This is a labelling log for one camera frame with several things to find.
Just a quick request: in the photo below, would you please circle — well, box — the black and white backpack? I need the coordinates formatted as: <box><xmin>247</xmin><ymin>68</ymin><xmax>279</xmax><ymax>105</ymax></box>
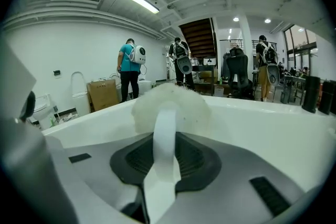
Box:
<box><xmin>173</xmin><ymin>41</ymin><xmax>192</xmax><ymax>74</ymax></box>
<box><xmin>264</xmin><ymin>43</ymin><xmax>281</xmax><ymax>85</ymax></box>

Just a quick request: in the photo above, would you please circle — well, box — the black office chair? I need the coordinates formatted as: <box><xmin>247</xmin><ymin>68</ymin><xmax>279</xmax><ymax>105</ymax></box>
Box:
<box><xmin>226</xmin><ymin>47</ymin><xmax>249</xmax><ymax>99</ymax></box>

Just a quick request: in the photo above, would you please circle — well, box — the black balcony railing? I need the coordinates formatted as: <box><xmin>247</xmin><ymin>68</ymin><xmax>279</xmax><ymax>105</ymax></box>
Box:
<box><xmin>219</xmin><ymin>39</ymin><xmax>278</xmax><ymax>49</ymax></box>

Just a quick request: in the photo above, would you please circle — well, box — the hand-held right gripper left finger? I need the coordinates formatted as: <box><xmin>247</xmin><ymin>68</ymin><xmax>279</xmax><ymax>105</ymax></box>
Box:
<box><xmin>64</xmin><ymin>132</ymin><xmax>154</xmax><ymax>224</ymax></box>

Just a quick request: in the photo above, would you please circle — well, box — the black knob red dot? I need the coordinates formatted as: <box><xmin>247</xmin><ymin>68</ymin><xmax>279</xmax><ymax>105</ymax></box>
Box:
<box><xmin>301</xmin><ymin>75</ymin><xmax>321</xmax><ymax>113</ymax></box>

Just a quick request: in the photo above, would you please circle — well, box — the plain black knob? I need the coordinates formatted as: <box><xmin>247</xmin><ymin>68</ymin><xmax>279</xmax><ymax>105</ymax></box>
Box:
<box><xmin>318</xmin><ymin>80</ymin><xmax>336</xmax><ymax>115</ymax></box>

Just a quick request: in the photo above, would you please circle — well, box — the dark wooden staircase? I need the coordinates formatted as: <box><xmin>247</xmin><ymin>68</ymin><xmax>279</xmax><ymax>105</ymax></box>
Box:
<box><xmin>178</xmin><ymin>17</ymin><xmax>218</xmax><ymax>59</ymax></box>

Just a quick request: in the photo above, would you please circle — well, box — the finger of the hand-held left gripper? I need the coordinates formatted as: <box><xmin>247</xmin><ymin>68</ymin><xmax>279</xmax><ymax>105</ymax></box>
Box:
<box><xmin>19</xmin><ymin>91</ymin><xmax>36</xmax><ymax>122</ymax></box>

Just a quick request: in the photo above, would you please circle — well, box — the white bathtub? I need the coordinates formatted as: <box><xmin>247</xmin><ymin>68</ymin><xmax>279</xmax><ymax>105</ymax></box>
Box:
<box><xmin>41</xmin><ymin>94</ymin><xmax>336</xmax><ymax>218</ymax></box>

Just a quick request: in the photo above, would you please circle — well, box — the grey metal table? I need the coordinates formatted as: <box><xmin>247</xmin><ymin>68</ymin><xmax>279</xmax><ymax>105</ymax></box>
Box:
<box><xmin>282</xmin><ymin>74</ymin><xmax>307</xmax><ymax>104</ymax></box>

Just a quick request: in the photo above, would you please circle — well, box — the white toilet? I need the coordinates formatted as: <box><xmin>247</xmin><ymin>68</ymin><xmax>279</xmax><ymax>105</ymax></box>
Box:
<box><xmin>71</xmin><ymin>71</ymin><xmax>91</xmax><ymax>118</ymax></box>
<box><xmin>31</xmin><ymin>94</ymin><xmax>57</xmax><ymax>131</ymax></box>

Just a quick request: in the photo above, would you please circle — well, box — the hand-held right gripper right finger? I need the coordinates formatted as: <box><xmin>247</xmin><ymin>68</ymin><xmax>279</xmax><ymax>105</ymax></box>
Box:
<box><xmin>156</xmin><ymin>131</ymin><xmax>307</xmax><ymax>224</ymax></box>

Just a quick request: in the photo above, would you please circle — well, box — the white ceiling light tube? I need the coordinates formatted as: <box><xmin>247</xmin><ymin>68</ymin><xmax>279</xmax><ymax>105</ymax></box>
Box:
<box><xmin>120</xmin><ymin>0</ymin><xmax>160</xmax><ymax>14</ymax></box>

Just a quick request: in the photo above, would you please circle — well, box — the brown cardboard box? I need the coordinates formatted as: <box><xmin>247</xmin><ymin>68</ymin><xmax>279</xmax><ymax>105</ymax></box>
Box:
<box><xmin>87</xmin><ymin>79</ymin><xmax>119</xmax><ymax>113</ymax></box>

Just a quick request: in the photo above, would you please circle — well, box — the white fluffy wiping pad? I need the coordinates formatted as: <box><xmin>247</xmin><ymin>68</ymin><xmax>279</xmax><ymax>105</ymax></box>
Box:
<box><xmin>131</xmin><ymin>83</ymin><xmax>212</xmax><ymax>184</ymax></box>

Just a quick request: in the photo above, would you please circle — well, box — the white hard-shell backpack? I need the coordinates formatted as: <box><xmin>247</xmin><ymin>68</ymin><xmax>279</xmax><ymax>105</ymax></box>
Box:
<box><xmin>125</xmin><ymin>44</ymin><xmax>147</xmax><ymax>65</ymax></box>

